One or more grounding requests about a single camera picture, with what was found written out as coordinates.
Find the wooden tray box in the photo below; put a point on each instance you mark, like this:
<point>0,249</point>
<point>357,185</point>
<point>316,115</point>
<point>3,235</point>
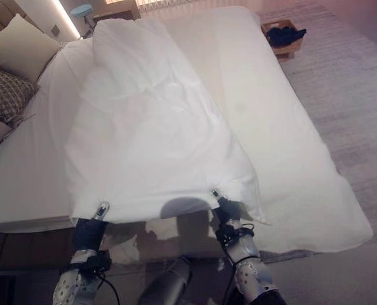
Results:
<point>283,38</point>

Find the wall switch panel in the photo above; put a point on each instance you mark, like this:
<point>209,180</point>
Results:
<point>55,30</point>

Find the blue round stool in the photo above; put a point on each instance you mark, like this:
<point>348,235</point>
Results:
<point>81,11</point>

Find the beige plain pillow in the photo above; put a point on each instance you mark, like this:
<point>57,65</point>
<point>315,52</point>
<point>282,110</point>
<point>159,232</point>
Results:
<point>18,51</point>

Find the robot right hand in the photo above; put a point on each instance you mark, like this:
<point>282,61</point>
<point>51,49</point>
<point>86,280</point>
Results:
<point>225,209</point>

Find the grey striped rug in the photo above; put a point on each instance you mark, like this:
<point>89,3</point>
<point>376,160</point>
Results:
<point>340,111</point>

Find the white curtain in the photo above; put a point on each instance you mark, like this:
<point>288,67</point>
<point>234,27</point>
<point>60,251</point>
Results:
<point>162,4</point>

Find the robot silver leg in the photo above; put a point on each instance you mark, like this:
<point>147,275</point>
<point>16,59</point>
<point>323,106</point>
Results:
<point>166,281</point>

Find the white duvet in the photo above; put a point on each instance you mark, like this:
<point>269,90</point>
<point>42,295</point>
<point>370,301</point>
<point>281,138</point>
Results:
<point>162,127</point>

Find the robot left silver arm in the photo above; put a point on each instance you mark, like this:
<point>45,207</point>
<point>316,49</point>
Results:
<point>80,276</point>

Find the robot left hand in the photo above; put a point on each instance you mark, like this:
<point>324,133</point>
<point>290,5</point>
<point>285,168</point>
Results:
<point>88,233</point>

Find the robot right silver arm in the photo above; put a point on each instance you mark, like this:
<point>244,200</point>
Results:
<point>248,263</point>

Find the brown patterned cushion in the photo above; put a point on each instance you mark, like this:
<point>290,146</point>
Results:
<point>5,95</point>

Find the bed with white sheet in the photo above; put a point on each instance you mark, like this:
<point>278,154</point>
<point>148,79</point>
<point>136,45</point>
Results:
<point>32,152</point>

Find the wooden bedside table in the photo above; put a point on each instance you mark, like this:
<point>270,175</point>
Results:
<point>115,13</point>

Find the black clothes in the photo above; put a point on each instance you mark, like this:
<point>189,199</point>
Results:
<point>285,34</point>

